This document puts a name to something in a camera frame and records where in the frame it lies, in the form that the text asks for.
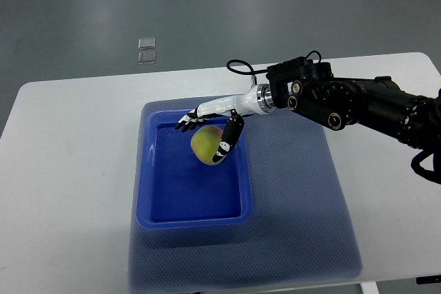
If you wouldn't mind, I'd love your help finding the upper metal floor plate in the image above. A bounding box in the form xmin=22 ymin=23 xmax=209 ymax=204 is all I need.
xmin=138 ymin=37 xmax=156 ymax=50

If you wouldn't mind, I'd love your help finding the green red peach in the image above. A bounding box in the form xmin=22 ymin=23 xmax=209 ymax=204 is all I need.
xmin=190 ymin=125 xmax=223 ymax=165

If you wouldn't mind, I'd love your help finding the blue plastic tray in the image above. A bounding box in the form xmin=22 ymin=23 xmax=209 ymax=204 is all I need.
xmin=134 ymin=109 xmax=254 ymax=230

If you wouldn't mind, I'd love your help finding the white table leg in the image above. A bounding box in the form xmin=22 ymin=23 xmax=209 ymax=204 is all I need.
xmin=360 ymin=282 xmax=380 ymax=294

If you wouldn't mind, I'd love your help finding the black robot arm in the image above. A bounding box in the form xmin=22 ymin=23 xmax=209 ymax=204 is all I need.
xmin=266 ymin=56 xmax=440 ymax=183

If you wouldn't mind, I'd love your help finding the black table edge bracket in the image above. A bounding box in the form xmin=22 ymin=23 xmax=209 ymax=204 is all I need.
xmin=416 ymin=275 xmax=441 ymax=285

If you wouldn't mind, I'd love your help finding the metal floor plate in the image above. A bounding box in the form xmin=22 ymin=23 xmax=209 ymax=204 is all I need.
xmin=138 ymin=50 xmax=156 ymax=64
xmin=138 ymin=37 xmax=156 ymax=50

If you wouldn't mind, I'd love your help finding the blue-grey mesh mat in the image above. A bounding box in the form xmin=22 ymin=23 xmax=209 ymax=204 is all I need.
xmin=128 ymin=98 xmax=362 ymax=293

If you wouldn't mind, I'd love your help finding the lower metal floor plate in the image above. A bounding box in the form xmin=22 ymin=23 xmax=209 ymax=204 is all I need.
xmin=138 ymin=50 xmax=156 ymax=64

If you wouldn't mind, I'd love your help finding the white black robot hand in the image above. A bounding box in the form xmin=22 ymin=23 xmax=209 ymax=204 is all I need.
xmin=175 ymin=83 xmax=275 ymax=164

